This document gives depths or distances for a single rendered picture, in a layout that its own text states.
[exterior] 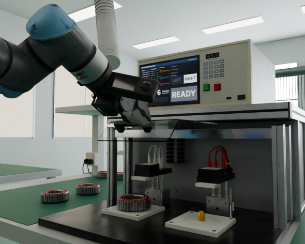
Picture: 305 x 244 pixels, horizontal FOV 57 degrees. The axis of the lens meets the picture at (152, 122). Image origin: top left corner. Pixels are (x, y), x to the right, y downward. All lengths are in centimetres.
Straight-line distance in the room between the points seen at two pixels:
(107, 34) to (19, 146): 398
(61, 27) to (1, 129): 521
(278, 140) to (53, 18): 64
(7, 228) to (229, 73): 86
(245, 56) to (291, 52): 653
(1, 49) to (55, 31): 9
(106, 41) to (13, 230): 158
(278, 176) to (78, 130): 607
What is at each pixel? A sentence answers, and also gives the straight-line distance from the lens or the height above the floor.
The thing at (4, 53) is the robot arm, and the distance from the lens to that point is 52.
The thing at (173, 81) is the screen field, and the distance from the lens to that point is 103.
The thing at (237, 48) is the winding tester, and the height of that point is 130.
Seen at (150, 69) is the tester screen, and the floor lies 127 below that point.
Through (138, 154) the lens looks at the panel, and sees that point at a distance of 125.
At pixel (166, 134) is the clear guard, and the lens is 71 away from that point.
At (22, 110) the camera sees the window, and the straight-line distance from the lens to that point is 592.
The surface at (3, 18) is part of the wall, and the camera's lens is 609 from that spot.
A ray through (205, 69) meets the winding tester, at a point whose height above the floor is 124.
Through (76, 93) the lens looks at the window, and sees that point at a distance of 673.
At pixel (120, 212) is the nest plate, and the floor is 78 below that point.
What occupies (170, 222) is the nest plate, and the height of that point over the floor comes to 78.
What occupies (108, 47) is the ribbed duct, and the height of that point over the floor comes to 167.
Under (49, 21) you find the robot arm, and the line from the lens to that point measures 53.
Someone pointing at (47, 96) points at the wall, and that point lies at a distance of 625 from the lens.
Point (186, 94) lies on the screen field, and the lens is 100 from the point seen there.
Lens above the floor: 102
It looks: 3 degrees up
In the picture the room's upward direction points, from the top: straight up
